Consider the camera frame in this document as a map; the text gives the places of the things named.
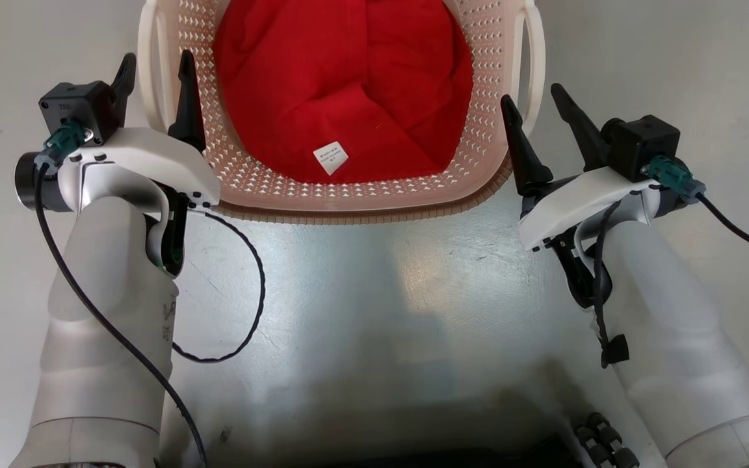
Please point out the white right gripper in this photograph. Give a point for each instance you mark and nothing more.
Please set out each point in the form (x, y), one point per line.
(576, 201)

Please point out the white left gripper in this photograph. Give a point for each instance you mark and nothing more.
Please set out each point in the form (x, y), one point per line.
(147, 159)

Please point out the cream perforated plastic laundry basket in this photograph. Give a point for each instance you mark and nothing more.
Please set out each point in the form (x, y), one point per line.
(478, 156)

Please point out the dark robot base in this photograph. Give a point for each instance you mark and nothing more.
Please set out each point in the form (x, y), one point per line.
(543, 448)

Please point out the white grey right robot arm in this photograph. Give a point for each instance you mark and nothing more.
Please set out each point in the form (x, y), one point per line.
(673, 338)

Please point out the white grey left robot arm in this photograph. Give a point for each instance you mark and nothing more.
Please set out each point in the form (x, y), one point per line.
(101, 325)

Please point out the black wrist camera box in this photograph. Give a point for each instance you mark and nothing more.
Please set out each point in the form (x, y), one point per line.
(644, 146)
(82, 107)

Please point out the red garment with white label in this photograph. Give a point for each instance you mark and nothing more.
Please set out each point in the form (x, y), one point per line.
(348, 84)

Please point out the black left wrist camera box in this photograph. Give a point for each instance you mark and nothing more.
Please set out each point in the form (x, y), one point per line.
(82, 107)

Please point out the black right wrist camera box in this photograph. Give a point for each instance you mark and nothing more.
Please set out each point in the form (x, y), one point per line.
(644, 146)

